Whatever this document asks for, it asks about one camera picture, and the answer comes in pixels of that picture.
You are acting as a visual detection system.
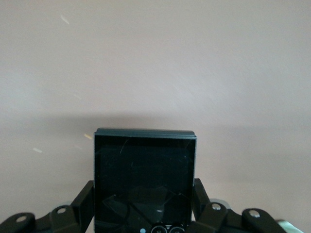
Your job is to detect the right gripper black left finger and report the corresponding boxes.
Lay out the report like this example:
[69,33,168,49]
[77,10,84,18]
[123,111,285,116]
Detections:
[50,179,95,233]

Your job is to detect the black flip phone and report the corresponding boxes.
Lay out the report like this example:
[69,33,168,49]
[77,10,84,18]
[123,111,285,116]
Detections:
[93,128,197,233]

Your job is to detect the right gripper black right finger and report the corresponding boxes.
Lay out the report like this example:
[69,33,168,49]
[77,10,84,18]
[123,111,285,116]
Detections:
[188,178,229,233]

